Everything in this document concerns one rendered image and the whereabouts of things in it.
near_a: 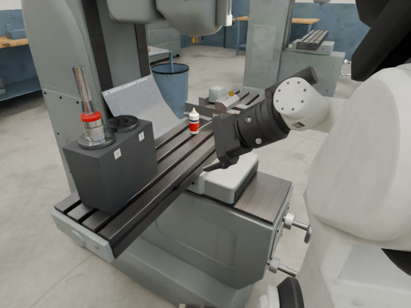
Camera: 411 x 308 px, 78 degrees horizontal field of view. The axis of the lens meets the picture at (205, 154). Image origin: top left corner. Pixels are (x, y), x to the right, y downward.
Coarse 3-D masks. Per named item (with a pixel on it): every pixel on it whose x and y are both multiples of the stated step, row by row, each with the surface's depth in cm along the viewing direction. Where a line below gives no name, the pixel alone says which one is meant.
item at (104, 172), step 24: (120, 120) 74; (144, 120) 76; (72, 144) 64; (96, 144) 62; (120, 144) 65; (144, 144) 75; (72, 168) 66; (96, 168) 61; (120, 168) 67; (144, 168) 78; (96, 192) 67; (120, 192) 70
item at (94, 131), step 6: (96, 120) 61; (102, 120) 63; (84, 126) 61; (90, 126) 61; (96, 126) 61; (102, 126) 63; (84, 132) 63; (90, 132) 62; (96, 132) 62; (102, 132) 63; (90, 138) 62; (96, 138) 63; (102, 138) 64
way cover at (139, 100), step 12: (132, 84) 118; (144, 84) 124; (156, 84) 130; (108, 96) 108; (120, 96) 112; (132, 96) 117; (144, 96) 123; (156, 96) 129; (132, 108) 116; (144, 108) 122; (156, 108) 127; (168, 108) 132; (156, 120) 124; (168, 120) 129; (180, 120) 132; (156, 132) 120
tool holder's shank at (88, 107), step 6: (78, 66) 56; (78, 72) 55; (84, 72) 56; (78, 78) 56; (84, 78) 56; (78, 84) 56; (84, 84) 57; (78, 90) 58; (84, 90) 57; (84, 96) 58; (90, 96) 59; (84, 102) 59; (90, 102) 59; (84, 108) 59; (90, 108) 59; (90, 114) 60
